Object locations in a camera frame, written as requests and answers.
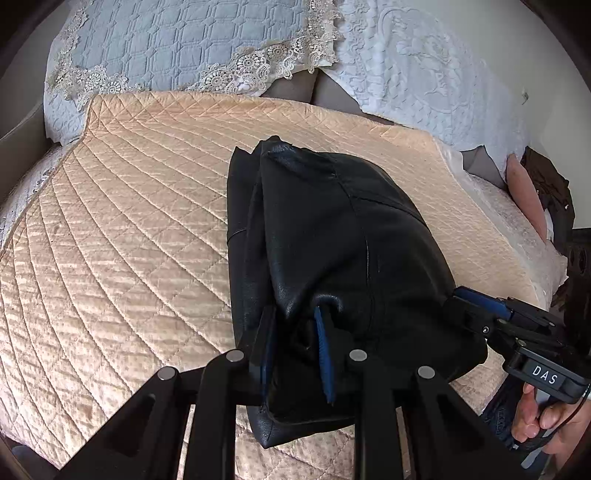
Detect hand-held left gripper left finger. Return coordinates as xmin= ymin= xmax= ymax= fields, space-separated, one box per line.
xmin=55 ymin=307 xmax=278 ymax=480

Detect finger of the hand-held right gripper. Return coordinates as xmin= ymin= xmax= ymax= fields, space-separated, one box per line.
xmin=455 ymin=286 xmax=513 ymax=324
xmin=441 ymin=295 xmax=498 ymax=344

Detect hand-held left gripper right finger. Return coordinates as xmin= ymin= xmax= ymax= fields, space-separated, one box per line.
xmin=314 ymin=307 xmax=527 ymax=480

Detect black leather jacket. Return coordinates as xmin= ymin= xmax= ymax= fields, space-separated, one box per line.
xmin=226 ymin=135 xmax=489 ymax=449

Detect person's right hand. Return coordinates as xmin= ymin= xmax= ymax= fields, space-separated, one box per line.
xmin=512 ymin=385 xmax=591 ymax=467

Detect white lace seat cover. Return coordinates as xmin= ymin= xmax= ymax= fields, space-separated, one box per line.
xmin=0 ymin=143 xmax=568 ymax=310

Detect person's blue jeans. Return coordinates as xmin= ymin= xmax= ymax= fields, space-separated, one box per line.
xmin=480 ymin=378 xmax=525 ymax=450

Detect dark wooden furniture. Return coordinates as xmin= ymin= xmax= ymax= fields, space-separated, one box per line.
xmin=551 ymin=217 xmax=591 ymax=324

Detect pink cushion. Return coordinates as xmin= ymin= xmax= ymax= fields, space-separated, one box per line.
xmin=505 ymin=154 xmax=555 ymax=243

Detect brown cloth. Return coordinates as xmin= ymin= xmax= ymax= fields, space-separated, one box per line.
xmin=522 ymin=147 xmax=575 ymax=241

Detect beige quilted blanket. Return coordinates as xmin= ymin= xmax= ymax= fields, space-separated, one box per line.
xmin=0 ymin=90 xmax=568 ymax=480

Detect white embossed cover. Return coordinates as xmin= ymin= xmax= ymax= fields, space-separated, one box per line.
xmin=318 ymin=0 xmax=532 ymax=162

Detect grey sofa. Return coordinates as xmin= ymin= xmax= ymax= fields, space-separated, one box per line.
xmin=0 ymin=69 xmax=509 ymax=208

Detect blue quilted lace-trimmed cover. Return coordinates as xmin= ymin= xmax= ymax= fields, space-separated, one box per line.
xmin=44 ymin=0 xmax=342 ymax=144

